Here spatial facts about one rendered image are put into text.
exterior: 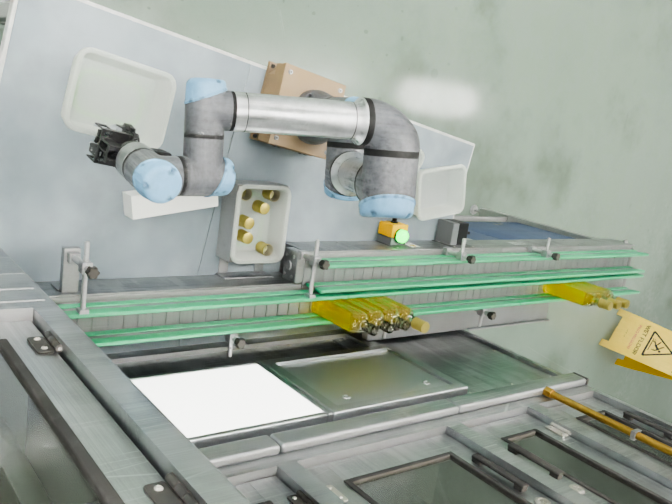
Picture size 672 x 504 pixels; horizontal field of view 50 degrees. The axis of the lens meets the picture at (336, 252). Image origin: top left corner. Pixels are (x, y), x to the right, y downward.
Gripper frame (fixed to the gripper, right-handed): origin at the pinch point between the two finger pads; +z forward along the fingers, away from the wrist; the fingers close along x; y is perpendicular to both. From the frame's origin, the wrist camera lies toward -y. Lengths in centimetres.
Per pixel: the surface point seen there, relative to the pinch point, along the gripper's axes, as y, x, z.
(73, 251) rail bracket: -1.7, 30.7, 8.6
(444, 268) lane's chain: -127, 21, 9
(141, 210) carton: -18.2, 20.1, 15.3
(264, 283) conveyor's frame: -57, 33, 8
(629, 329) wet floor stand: -407, 66, 80
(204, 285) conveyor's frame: -38, 36, 9
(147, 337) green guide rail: -20, 46, -4
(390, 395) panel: -74, 43, -36
